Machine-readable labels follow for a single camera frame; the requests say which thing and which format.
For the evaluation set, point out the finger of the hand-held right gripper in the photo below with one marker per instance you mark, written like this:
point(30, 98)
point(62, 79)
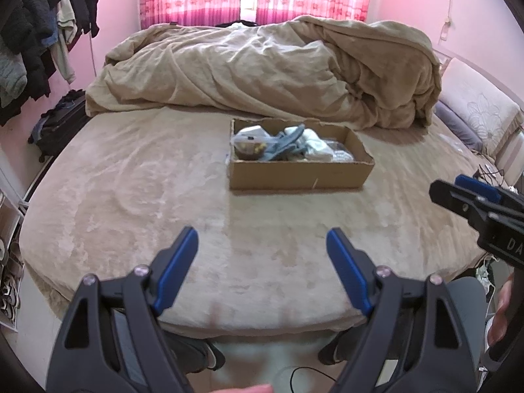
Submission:
point(450, 196)
point(477, 184)

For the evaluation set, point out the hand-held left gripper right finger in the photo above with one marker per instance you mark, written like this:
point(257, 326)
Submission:
point(348, 270)

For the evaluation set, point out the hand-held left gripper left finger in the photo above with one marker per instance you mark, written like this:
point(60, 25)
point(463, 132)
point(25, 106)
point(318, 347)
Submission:
point(176, 270)

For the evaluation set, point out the cardboard box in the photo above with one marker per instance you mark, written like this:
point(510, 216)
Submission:
point(303, 176)

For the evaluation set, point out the white plastic bags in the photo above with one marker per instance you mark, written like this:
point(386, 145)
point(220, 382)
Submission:
point(311, 143)

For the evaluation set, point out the person's right hand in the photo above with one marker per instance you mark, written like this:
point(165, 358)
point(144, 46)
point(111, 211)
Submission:
point(500, 315)

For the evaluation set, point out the person's left hand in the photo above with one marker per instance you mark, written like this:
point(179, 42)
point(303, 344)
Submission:
point(249, 389)

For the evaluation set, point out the grey pillow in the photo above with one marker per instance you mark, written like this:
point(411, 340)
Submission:
point(454, 125)

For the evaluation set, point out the bed with beige sheet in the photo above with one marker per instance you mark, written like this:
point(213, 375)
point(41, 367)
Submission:
point(143, 213)

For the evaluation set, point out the white embroidered pillow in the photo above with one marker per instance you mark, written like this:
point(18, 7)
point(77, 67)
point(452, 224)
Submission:
point(479, 102)

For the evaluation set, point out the dark sneaker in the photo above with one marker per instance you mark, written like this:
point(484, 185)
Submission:
point(329, 354)
point(211, 356)

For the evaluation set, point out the white shoe rack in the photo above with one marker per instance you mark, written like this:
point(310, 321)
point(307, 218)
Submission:
point(10, 254)

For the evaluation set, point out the dark suitcase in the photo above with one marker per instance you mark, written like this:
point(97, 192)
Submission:
point(61, 127)

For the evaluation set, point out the beige duvet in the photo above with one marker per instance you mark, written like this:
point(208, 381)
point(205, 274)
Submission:
point(245, 69)

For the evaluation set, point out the grey garment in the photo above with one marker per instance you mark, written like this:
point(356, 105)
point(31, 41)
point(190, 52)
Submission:
point(10, 77)

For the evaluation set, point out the white shirt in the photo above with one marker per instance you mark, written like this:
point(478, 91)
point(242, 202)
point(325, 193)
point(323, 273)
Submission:
point(65, 32)

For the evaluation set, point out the blue denim garment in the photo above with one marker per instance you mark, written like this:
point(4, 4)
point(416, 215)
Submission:
point(49, 30)

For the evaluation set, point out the black fleece jacket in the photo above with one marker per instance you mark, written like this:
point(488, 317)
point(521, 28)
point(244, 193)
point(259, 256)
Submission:
point(24, 28)

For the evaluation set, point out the white wall socket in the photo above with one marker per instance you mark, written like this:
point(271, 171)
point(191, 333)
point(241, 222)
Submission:
point(446, 28)

